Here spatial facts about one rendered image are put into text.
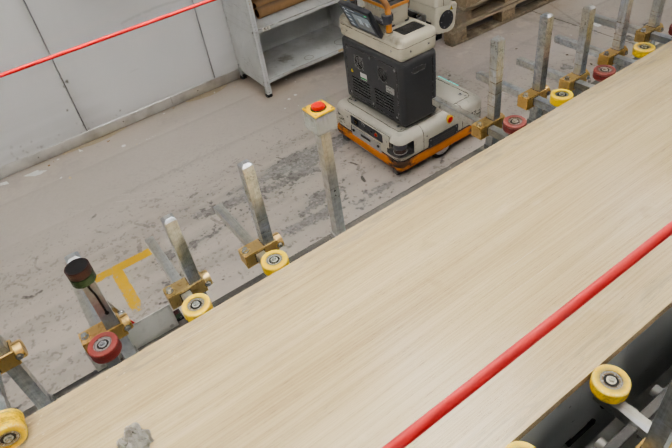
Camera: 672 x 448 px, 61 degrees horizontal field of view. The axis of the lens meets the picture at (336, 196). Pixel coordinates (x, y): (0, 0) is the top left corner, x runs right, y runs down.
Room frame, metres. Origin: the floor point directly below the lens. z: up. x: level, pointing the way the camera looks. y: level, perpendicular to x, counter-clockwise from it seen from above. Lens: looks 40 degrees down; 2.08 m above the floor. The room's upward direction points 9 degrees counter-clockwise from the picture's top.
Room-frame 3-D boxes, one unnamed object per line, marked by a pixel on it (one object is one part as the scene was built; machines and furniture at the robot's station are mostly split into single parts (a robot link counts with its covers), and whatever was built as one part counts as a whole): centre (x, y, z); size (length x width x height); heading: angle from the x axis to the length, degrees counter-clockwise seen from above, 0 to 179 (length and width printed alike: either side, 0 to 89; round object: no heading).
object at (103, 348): (0.97, 0.66, 0.85); 0.08 x 0.08 x 0.11
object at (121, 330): (1.06, 0.69, 0.85); 0.14 x 0.06 x 0.05; 119
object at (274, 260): (1.18, 0.21, 0.85); 0.08 x 0.08 x 0.11
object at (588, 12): (2.05, -1.07, 0.87); 0.04 x 0.04 x 0.48; 29
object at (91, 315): (1.15, 0.76, 0.84); 0.43 x 0.03 x 0.04; 29
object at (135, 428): (0.69, 0.53, 0.91); 0.09 x 0.07 x 0.02; 56
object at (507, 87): (1.96, -0.79, 0.83); 0.43 x 0.03 x 0.04; 29
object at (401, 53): (2.93, -0.44, 0.59); 0.55 x 0.34 x 0.83; 29
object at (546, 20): (1.93, -0.86, 0.93); 0.04 x 0.04 x 0.48; 29
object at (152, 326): (1.11, 0.66, 0.75); 0.26 x 0.01 x 0.10; 119
